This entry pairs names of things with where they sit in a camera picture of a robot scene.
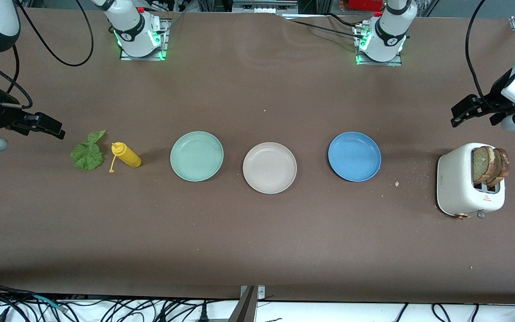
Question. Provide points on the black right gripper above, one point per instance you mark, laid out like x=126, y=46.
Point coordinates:
x=1, y=112

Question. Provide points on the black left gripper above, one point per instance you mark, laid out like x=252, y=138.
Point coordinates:
x=497, y=95

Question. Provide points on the light bread slice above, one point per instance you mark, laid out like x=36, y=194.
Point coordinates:
x=481, y=163

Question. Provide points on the green lettuce leaf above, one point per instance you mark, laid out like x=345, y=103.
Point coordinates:
x=87, y=156

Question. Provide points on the dark crust bread slice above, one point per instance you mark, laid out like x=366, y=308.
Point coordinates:
x=504, y=163

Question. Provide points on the yellow mustard squeeze bottle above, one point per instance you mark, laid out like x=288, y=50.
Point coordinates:
x=128, y=156

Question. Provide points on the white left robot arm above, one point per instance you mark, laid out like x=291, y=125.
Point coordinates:
x=389, y=31

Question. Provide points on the blue plate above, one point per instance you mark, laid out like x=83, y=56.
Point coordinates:
x=354, y=156

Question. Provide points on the mint green plate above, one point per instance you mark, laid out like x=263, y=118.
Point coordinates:
x=197, y=156

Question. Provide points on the beige plate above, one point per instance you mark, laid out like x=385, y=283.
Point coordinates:
x=269, y=167

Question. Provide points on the white toaster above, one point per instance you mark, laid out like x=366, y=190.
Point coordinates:
x=456, y=183

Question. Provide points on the red box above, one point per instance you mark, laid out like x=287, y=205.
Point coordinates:
x=365, y=4

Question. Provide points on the black power plug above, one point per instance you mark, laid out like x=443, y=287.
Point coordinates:
x=2, y=315
x=203, y=315

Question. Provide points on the grey metal box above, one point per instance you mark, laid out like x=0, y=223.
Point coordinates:
x=264, y=5

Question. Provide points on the grey aluminium bar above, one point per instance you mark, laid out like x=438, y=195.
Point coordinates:
x=245, y=311

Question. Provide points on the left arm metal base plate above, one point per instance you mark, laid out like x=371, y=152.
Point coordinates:
x=396, y=63

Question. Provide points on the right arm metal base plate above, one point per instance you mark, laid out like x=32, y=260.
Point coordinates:
x=165, y=42

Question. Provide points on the small metal bracket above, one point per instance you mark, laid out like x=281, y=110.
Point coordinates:
x=261, y=293

